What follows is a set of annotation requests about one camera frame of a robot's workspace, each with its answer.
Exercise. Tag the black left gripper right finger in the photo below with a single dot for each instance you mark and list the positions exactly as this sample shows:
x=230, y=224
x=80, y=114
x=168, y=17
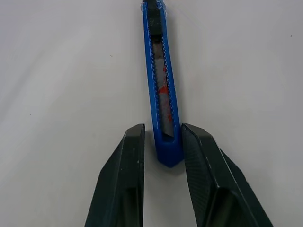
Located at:
x=213, y=179

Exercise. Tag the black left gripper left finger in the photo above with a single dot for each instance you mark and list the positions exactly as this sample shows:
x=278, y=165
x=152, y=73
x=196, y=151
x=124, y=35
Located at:
x=123, y=179

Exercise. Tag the blue utility cutter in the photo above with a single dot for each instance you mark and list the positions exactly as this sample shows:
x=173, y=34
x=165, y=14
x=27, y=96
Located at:
x=168, y=151

